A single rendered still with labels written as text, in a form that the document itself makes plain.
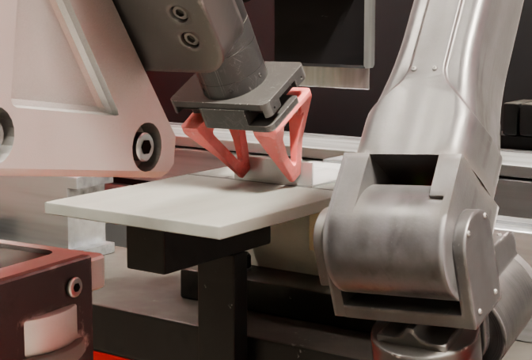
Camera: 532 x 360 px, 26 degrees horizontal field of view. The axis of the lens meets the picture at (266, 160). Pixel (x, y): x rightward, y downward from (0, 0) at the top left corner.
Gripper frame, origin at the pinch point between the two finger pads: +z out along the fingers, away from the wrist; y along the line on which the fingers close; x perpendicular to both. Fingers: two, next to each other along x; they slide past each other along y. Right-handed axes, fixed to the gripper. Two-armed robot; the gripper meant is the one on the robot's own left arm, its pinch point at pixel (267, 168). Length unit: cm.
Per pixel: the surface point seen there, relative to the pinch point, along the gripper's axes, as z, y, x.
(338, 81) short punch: -1.1, -1.0, -12.6
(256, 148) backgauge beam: 19.9, 26.0, -28.2
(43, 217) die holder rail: 11.6, 36.2, -2.0
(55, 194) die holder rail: 9.1, 34.3, -3.4
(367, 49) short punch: -3.8, -4.3, -13.9
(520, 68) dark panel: 25, 2, -55
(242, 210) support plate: -4.3, -5.7, 10.7
